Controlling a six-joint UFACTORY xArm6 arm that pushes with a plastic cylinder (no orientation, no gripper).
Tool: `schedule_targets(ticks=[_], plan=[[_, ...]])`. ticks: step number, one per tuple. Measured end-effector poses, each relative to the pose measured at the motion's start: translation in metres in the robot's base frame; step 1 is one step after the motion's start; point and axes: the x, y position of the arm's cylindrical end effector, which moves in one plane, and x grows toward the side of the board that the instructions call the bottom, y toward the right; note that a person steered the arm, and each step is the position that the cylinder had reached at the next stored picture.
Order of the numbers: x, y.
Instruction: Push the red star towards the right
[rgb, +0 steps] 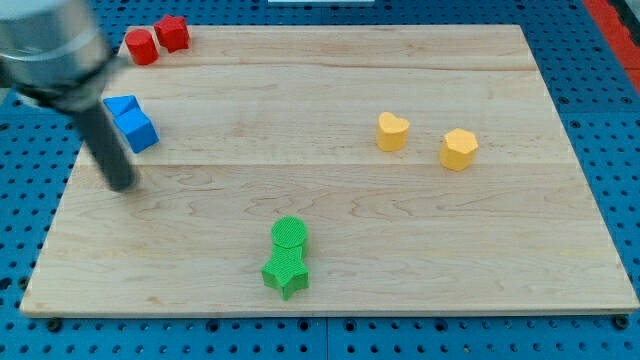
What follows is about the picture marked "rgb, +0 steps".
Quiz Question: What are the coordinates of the red cylinder block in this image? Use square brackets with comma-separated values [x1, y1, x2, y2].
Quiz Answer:
[125, 29, 159, 65]

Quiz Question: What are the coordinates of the green star block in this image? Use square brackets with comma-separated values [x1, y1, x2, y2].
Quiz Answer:
[261, 245, 309, 301]

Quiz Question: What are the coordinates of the yellow heart block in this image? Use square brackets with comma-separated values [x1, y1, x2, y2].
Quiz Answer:
[376, 112, 410, 152]

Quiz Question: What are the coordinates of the blue triangle block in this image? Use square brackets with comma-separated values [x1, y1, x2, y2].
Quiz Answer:
[103, 95, 141, 118]

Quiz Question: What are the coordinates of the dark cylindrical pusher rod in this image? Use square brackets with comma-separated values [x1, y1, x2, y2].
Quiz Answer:
[70, 102, 136, 192]

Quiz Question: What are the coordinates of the blue cube block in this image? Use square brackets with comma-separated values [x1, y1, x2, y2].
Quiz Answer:
[115, 109, 159, 153]

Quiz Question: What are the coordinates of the wooden board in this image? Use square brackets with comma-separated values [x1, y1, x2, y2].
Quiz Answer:
[21, 25, 639, 318]

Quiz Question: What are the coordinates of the yellow hexagon block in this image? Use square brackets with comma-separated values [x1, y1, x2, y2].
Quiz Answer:
[439, 128, 479, 171]

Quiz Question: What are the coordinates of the red star block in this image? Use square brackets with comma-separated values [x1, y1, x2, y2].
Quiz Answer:
[153, 15, 190, 53]

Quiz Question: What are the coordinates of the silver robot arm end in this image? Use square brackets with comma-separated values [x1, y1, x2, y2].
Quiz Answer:
[1, 0, 112, 114]

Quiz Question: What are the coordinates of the green cylinder block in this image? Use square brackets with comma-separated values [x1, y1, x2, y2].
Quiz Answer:
[271, 216, 308, 256]

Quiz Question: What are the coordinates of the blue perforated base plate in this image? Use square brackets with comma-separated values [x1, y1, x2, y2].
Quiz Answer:
[1, 0, 639, 359]

